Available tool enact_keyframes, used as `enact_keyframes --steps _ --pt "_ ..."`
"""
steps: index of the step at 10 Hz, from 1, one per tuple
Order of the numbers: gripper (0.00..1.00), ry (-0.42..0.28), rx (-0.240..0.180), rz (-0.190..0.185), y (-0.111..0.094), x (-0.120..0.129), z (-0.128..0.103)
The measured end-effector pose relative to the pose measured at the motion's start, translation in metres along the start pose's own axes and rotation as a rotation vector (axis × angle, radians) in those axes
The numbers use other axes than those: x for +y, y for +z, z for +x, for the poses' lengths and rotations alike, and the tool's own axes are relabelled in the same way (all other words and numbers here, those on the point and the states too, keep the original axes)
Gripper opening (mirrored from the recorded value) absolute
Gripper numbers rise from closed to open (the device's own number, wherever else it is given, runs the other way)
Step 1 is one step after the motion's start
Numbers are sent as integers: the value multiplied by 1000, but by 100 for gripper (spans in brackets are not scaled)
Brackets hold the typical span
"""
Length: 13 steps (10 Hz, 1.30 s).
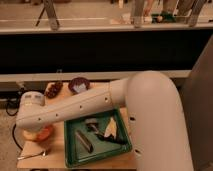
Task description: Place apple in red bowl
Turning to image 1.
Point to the orange red apple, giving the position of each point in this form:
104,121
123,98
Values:
39,136

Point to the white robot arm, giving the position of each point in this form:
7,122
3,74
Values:
156,116

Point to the silver metal spoon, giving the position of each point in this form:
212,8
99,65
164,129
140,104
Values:
43,153

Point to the silver metal knife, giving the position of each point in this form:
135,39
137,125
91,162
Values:
84,141

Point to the grey metal stand leg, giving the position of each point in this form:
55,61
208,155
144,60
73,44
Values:
52,17

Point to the green plastic tray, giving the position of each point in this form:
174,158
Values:
76,154

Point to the dark red bowl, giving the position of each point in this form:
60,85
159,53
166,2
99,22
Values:
79,85

